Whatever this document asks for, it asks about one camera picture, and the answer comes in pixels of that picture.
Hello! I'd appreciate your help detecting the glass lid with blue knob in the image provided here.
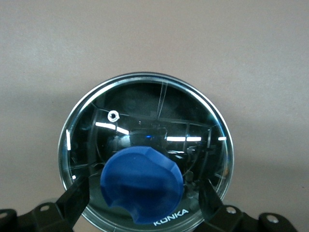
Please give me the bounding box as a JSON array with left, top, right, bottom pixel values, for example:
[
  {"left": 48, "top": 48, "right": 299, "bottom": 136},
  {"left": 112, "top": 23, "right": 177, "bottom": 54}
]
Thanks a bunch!
[{"left": 57, "top": 72, "right": 235, "bottom": 232}]

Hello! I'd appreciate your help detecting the black pot with blue handle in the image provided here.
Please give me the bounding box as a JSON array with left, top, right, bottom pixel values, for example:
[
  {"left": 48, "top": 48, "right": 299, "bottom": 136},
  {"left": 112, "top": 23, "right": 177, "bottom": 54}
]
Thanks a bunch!
[{"left": 57, "top": 71, "right": 235, "bottom": 232}]

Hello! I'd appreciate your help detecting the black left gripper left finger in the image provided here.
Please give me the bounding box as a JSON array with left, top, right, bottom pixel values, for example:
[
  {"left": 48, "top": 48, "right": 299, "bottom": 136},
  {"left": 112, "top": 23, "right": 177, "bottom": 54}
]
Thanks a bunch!
[{"left": 0, "top": 175, "right": 91, "bottom": 232}]

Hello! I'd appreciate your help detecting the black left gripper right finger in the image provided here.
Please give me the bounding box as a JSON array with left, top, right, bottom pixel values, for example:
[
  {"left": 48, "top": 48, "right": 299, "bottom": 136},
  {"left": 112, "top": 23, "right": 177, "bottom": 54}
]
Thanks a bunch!
[{"left": 199, "top": 179, "right": 296, "bottom": 232}]

